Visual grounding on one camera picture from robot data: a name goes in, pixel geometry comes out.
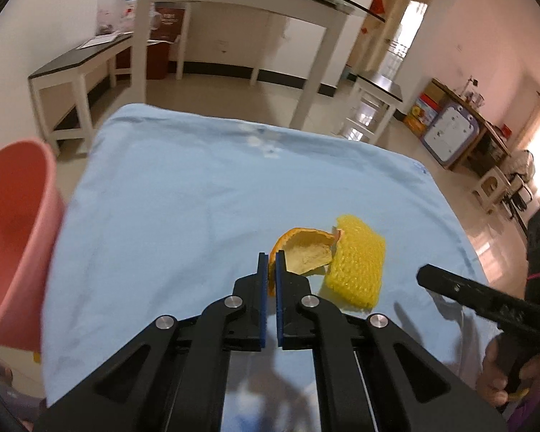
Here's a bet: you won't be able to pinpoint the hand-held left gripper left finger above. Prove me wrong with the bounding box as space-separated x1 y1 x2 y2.
33 252 271 432

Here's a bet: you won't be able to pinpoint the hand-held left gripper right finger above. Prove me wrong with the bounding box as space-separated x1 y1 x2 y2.
274 251 509 432

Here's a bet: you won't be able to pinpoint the orange peel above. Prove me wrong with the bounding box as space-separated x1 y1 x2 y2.
269 227 346 298

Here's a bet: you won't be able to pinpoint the yellow foam net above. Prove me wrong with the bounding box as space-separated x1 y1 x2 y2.
320 215 386 310

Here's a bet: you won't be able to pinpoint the pink plastic bucket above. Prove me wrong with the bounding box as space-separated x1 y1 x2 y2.
0 140 67 352

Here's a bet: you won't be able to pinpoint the person's right forearm purple sleeve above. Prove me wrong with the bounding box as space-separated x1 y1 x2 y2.
506 382 540 432

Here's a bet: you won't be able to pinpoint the person's right hand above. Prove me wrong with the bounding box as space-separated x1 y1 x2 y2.
476 337 540 410

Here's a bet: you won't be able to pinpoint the light blue cloth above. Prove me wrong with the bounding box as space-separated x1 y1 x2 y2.
40 103 505 432

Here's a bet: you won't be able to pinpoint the beige plastic stool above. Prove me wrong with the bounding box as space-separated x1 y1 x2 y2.
472 164 516 212

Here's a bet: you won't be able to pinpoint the wooden desk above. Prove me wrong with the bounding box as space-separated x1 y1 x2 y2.
429 78 509 172

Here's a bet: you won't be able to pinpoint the purple and white drawing board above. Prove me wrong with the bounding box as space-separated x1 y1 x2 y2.
422 101 482 167

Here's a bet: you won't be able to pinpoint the colourful fruit carton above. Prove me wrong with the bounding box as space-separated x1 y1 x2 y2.
404 92 442 135

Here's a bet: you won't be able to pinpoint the small white bench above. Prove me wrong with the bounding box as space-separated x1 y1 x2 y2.
330 73 403 145

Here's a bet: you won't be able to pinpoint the dark red box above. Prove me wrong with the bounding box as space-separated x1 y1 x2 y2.
116 2 190 81

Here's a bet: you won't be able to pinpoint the white paper sheets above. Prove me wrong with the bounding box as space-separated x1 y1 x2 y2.
76 31 133 49

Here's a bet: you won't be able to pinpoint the white bench with dark top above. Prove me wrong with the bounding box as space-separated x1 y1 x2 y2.
28 31 138 156

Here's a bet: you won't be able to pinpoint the pink and white packages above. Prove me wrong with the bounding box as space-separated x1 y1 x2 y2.
121 0 141 24

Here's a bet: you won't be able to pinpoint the clear plastic bag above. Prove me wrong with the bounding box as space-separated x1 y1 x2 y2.
96 0 127 37

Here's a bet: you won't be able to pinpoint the black frame chair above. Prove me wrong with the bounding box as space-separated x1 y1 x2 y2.
499 148 536 226

